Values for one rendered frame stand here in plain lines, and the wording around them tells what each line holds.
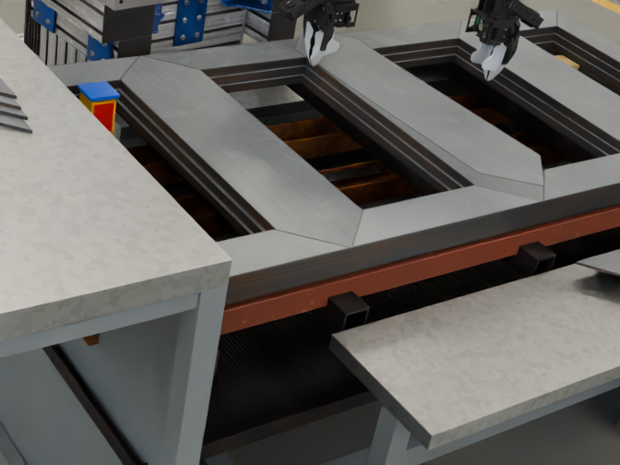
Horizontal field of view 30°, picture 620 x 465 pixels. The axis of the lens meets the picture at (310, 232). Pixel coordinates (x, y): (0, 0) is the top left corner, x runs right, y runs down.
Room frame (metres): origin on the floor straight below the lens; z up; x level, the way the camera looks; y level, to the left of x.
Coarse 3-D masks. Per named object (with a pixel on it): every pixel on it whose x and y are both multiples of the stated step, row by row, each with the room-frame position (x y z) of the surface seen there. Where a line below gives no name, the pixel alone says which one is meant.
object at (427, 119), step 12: (432, 108) 2.19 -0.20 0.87; (444, 108) 2.20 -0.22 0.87; (456, 108) 2.21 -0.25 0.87; (408, 120) 2.11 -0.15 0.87; (420, 120) 2.12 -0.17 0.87; (432, 120) 2.13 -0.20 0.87; (444, 120) 2.14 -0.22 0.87; (456, 120) 2.16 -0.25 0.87; (468, 120) 2.17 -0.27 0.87; (420, 132) 2.07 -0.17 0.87
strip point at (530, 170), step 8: (520, 160) 2.04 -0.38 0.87; (528, 160) 2.04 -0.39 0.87; (536, 160) 2.05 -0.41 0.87; (496, 168) 1.98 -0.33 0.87; (504, 168) 1.99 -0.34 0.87; (512, 168) 1.99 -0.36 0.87; (520, 168) 2.00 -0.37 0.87; (528, 168) 2.01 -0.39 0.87; (536, 168) 2.01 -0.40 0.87; (496, 176) 1.95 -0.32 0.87; (504, 176) 1.95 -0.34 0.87; (512, 176) 1.96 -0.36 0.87; (520, 176) 1.97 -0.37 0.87; (528, 176) 1.97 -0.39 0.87; (536, 176) 1.98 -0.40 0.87; (536, 184) 1.95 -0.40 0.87
